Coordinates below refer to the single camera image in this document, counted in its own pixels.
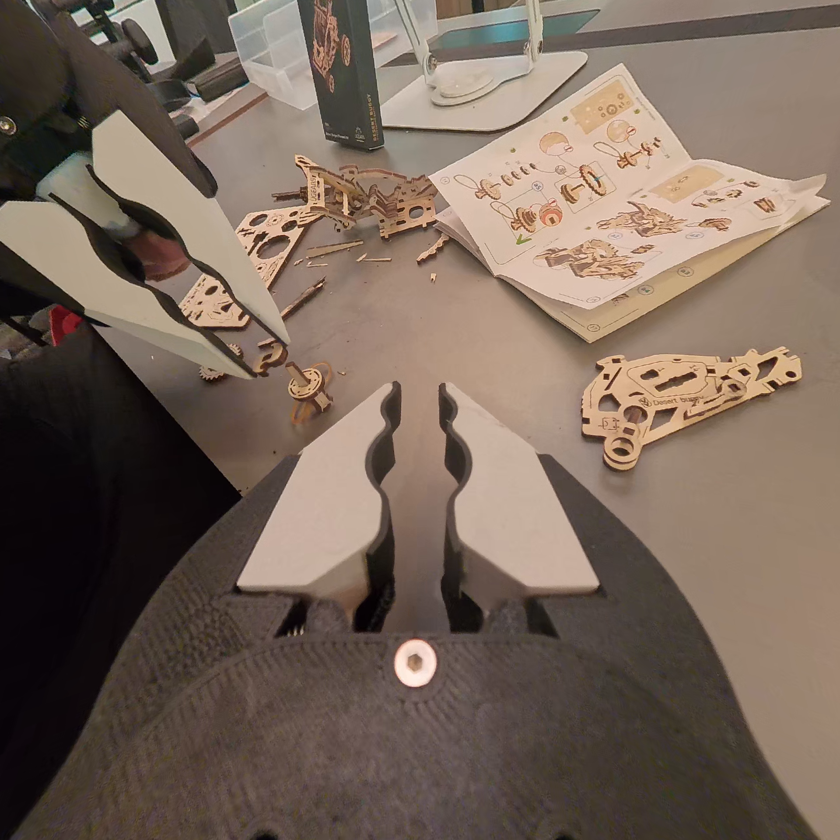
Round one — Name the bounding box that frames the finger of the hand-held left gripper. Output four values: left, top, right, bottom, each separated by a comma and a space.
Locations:
0, 193, 259, 381
85, 108, 291, 347

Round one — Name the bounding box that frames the clear plastic box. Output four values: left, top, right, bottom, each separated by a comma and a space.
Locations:
226, 0, 329, 112

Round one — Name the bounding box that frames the wooden wheel axle assembly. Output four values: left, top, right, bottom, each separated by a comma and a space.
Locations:
283, 359, 337, 425

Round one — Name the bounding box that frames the small curved wooden piece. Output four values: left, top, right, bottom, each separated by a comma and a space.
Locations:
254, 339, 289, 380

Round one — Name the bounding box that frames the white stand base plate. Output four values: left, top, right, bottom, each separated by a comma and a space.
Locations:
380, 0, 590, 133

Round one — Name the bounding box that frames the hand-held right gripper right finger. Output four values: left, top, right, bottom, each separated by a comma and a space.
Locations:
438, 381, 601, 634

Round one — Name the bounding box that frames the person's left hand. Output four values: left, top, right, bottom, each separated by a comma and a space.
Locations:
134, 232, 192, 281

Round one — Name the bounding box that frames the dark blue desk mat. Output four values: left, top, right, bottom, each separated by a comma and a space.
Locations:
433, 8, 602, 51

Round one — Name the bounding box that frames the black dumbbell rack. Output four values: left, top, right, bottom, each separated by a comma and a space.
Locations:
92, 0, 217, 86

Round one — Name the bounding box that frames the forked wooden rod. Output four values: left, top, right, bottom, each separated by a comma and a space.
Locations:
280, 275, 328, 319

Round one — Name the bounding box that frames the wooden chassis assembly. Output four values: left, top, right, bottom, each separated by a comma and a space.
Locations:
579, 345, 804, 473

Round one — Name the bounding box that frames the white instruction booklet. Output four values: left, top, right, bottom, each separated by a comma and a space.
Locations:
427, 63, 832, 345

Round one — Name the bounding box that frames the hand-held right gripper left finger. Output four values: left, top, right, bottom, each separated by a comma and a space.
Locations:
236, 381, 403, 634

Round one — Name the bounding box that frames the wooden parts sheet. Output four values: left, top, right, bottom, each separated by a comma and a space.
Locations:
177, 203, 309, 329

